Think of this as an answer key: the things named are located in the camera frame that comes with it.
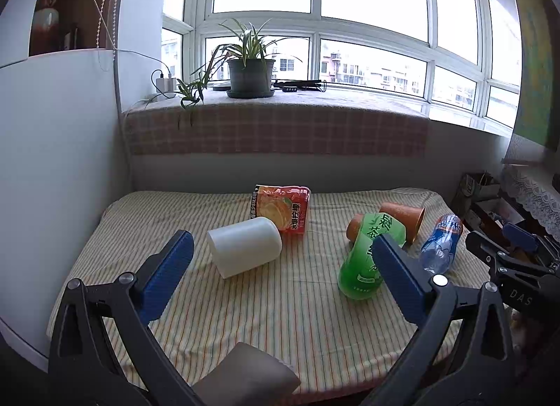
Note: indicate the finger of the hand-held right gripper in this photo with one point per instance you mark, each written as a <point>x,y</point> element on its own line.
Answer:
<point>483,245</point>
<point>519,235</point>

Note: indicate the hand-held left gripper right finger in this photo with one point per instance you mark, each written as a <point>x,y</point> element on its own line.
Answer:
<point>399,280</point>

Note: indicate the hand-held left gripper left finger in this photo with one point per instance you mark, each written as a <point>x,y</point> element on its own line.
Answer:
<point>168,270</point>

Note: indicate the white cup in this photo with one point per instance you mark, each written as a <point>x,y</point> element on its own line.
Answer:
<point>245,246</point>

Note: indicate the green tea bottle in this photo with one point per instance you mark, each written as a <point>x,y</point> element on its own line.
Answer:
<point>365,257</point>

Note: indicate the blue label water bottle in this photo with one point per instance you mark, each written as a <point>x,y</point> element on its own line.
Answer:
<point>439,244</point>

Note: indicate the white lace cloth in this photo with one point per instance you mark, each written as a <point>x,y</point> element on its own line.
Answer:
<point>531,189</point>

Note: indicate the cardboard box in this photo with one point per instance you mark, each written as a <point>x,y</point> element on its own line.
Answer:
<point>477,191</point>

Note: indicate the striped table cloth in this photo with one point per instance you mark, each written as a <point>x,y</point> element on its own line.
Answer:
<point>271,318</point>

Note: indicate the orange snack packet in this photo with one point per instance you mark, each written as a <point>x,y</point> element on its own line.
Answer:
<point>280,209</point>

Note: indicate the grey brown padded block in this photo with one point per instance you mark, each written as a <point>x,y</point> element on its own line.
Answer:
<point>258,371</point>

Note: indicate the white cabinet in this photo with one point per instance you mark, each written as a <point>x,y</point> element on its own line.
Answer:
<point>57,178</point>

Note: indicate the checkered sill cloth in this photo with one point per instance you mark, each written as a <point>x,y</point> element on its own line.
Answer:
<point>280,130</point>

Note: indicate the white charger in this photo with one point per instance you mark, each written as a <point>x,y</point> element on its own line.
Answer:
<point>166,84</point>

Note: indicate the grey pot saucer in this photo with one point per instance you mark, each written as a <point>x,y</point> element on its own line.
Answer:
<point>250,94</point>

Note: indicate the grey plant pot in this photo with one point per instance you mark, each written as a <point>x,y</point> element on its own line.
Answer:
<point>250,75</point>

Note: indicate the black flat device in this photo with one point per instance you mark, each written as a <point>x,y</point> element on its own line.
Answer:
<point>302,84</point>

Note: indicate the spider plant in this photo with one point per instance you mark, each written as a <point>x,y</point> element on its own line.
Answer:
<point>245,40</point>

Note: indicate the brown shelf ornament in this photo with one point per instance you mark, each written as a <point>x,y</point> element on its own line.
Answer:
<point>46,16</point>

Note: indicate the green yellow wall poster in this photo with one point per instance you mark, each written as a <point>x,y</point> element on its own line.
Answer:
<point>536,60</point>

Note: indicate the white window frame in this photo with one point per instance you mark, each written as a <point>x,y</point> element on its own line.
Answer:
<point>317,25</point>

